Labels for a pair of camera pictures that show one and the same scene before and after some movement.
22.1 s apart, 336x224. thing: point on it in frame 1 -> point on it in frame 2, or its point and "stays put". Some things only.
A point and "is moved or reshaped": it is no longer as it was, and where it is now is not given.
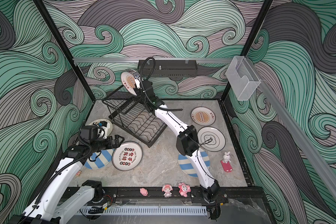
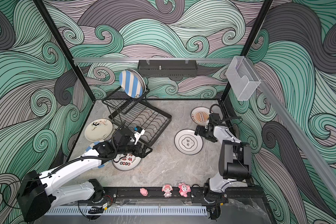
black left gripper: [116, 144] -> [143, 153]
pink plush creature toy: [184, 189] stays put
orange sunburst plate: [128, 80] is moved or reshaped
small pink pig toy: [143, 192] stays put
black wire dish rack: [130, 111] stays put
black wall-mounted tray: [167, 68] stays put
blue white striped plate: [187, 166] -> [132, 83]
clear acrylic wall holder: [242, 78] stays put
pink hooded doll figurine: [167, 188] stays put
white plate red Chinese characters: [127, 156] stays put
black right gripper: [140, 91] -> [202, 133]
